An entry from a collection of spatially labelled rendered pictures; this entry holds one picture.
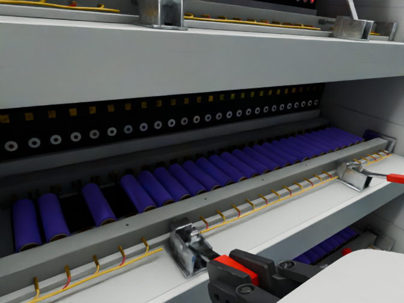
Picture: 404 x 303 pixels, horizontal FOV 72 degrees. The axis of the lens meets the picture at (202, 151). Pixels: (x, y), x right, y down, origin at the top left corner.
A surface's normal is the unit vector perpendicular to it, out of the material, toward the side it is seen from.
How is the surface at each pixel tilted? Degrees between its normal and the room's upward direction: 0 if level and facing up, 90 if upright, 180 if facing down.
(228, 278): 90
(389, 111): 90
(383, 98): 90
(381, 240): 90
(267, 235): 20
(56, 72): 110
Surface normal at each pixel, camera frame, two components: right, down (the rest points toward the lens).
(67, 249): 0.09, -0.89
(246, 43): 0.55, 0.41
